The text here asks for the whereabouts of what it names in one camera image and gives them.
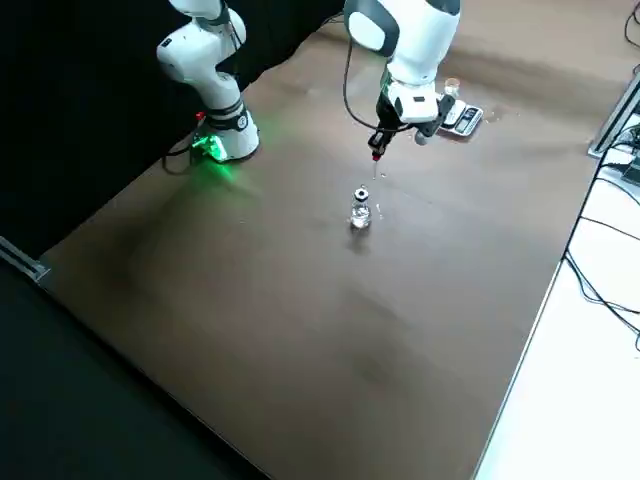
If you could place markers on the clear dropper bottle blue cap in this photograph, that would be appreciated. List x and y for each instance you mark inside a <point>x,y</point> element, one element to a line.
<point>360,215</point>

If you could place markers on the clear glass bottle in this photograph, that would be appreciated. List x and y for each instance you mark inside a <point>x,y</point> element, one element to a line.
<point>451,87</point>

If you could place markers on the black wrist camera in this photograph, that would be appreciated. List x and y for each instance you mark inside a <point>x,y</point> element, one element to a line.
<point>440,115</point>

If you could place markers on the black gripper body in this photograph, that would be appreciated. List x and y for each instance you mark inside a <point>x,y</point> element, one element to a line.
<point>385,112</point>

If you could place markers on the small dark adapter box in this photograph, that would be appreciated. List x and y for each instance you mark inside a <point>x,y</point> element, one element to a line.
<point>631,174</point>

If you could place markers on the aluminium profile post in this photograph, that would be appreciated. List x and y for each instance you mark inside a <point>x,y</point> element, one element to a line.
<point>615,117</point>

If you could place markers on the aluminium table edge rail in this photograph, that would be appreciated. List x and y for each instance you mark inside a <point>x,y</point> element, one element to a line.
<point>25,260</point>

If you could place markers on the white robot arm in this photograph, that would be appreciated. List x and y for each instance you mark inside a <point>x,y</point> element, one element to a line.
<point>220,95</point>

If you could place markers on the silver electronic balance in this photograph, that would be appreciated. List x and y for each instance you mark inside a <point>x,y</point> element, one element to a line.
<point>467,122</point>

